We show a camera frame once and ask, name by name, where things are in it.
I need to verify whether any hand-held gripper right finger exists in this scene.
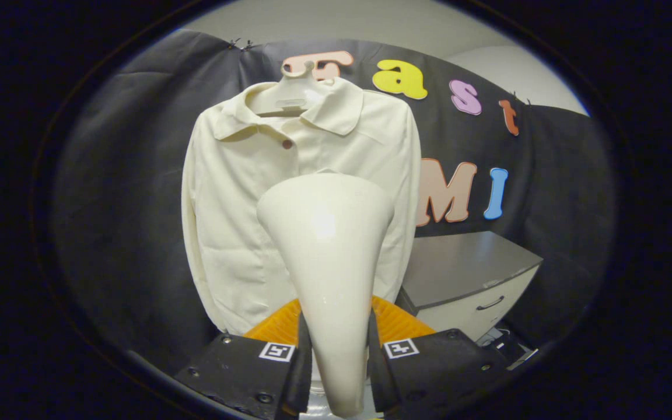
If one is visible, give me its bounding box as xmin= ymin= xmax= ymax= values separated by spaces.
xmin=368 ymin=296 xmax=512 ymax=416

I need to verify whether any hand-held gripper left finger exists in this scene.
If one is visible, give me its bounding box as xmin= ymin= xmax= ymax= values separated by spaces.
xmin=174 ymin=299 xmax=312 ymax=418

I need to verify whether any white garment steamer head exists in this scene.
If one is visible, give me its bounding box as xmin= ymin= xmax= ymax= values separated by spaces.
xmin=256 ymin=172 xmax=395 ymax=418

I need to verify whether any cream button-up shirt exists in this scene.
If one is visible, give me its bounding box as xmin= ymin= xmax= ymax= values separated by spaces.
xmin=181 ymin=76 xmax=422 ymax=337

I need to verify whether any white plastic clothes hanger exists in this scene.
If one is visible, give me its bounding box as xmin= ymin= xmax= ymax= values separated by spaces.
xmin=248 ymin=58 xmax=337 ymax=117

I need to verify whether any grey and white cabinet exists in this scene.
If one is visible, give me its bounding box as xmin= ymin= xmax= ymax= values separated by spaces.
xmin=397 ymin=230 xmax=544 ymax=343

